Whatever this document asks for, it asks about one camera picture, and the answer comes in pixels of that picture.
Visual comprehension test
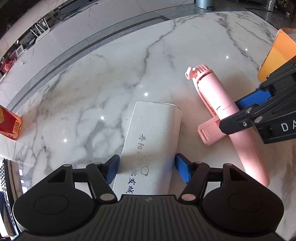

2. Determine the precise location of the white glasses case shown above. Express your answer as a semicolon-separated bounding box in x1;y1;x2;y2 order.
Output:
113;101;183;198

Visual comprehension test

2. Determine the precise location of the orange rimmed white box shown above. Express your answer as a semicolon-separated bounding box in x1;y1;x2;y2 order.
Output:
257;28;296;82

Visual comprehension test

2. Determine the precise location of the orange liquid bottle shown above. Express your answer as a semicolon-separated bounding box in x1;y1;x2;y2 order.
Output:
0;106;22;141

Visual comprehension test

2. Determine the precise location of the grey metal trash bin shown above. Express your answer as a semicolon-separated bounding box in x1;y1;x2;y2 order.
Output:
195;0;215;10

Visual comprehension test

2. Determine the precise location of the white wifi router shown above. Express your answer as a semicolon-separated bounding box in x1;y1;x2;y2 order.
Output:
30;18;51;43

